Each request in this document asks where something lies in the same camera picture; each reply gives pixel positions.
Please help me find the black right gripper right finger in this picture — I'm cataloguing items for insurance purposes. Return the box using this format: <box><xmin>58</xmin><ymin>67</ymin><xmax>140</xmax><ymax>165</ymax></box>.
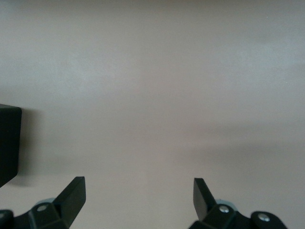
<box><xmin>189</xmin><ymin>177</ymin><xmax>289</xmax><ymax>229</ymax></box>

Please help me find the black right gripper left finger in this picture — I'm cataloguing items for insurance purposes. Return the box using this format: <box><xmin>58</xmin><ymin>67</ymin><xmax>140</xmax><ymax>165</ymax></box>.
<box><xmin>0</xmin><ymin>176</ymin><xmax>86</xmax><ymax>229</ymax></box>

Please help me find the black rectangular plastic box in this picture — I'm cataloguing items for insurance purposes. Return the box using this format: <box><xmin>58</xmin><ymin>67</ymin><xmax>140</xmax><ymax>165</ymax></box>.
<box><xmin>0</xmin><ymin>104</ymin><xmax>22</xmax><ymax>189</ymax></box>

